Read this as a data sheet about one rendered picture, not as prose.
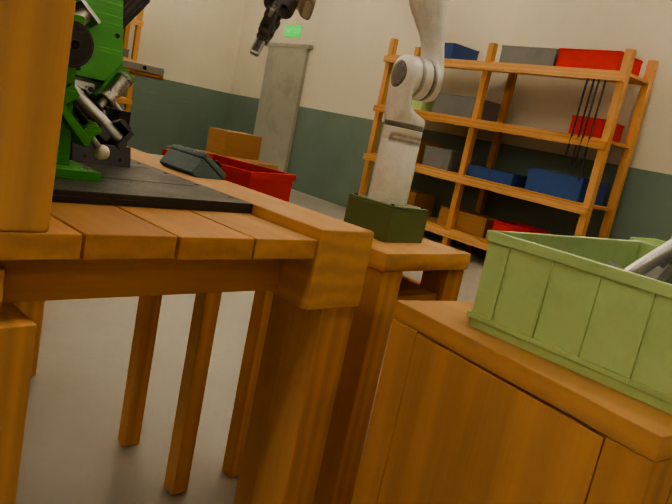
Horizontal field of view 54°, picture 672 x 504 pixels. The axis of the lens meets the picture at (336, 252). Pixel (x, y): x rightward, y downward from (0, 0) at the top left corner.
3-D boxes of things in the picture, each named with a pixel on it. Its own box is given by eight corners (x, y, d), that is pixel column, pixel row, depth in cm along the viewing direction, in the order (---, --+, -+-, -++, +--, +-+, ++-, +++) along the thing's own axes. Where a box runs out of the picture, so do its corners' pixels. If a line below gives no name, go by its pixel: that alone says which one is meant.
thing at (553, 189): (562, 296, 588) (631, 47, 547) (349, 218, 810) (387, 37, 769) (592, 295, 624) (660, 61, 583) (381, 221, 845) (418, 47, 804)
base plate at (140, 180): (36, 130, 201) (37, 123, 201) (251, 213, 127) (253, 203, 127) (-129, 108, 171) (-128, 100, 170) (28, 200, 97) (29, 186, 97)
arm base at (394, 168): (379, 197, 159) (395, 127, 156) (412, 206, 154) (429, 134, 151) (359, 195, 151) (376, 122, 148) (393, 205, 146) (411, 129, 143)
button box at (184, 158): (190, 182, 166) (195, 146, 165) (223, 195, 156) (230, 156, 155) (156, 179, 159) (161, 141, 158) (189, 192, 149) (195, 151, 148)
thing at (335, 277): (51, 164, 227) (57, 121, 224) (359, 306, 126) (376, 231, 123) (9, 160, 217) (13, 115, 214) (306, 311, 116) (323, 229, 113)
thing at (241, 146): (235, 187, 879) (245, 132, 865) (275, 201, 828) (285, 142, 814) (158, 181, 789) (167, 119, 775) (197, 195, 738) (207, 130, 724)
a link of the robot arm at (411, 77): (413, 51, 140) (395, 131, 143) (447, 62, 145) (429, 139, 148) (390, 51, 148) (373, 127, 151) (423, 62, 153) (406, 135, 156)
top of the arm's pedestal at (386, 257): (369, 235, 177) (372, 221, 176) (468, 269, 156) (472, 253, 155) (281, 232, 153) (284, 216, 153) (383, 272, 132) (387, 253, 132)
